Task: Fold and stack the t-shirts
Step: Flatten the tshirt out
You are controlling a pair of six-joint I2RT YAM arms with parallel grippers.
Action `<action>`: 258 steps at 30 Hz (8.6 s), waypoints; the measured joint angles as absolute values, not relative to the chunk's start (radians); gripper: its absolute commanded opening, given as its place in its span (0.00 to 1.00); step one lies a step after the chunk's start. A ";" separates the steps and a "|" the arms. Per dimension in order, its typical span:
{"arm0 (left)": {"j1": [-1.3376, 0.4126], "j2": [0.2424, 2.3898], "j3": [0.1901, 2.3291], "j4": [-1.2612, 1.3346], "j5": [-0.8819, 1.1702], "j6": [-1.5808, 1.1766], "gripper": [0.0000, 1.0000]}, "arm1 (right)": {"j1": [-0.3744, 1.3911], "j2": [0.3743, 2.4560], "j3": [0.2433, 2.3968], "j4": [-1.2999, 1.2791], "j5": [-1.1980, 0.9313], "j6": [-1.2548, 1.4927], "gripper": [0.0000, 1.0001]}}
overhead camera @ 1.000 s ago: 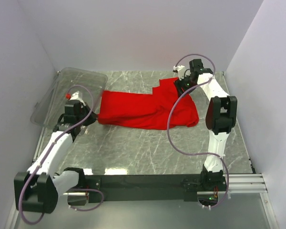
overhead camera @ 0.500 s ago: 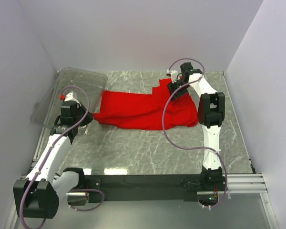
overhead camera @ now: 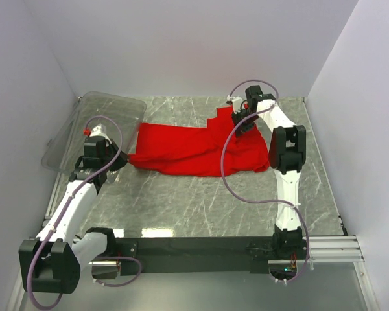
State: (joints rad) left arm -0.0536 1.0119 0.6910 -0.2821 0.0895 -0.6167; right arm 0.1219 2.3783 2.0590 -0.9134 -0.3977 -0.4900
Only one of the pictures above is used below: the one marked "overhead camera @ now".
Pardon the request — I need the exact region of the clear plastic bin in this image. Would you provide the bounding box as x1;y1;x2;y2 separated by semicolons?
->
42;91;147;186

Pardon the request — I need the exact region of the black base beam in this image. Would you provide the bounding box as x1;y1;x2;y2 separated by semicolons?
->
91;236;311;280

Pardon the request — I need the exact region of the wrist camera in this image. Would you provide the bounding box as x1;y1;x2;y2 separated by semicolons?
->
83;124;108;139
227;95;244;112

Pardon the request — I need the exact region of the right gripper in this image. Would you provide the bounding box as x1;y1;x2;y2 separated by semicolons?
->
230;108;259;138

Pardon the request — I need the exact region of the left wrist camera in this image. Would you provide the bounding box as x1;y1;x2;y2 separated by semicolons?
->
83;124;108;139

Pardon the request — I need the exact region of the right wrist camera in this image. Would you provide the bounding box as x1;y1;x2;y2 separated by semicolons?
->
227;95;244;112

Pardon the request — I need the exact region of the aluminium rail frame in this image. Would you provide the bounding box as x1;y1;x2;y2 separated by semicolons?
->
6;236;380;311

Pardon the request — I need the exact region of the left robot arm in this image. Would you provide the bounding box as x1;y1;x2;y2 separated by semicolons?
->
19;134;128;294

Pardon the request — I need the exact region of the red t shirt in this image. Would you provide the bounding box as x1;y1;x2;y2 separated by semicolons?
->
129;106;270;177

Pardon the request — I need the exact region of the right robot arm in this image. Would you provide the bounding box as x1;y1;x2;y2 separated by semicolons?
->
225;84;309;259

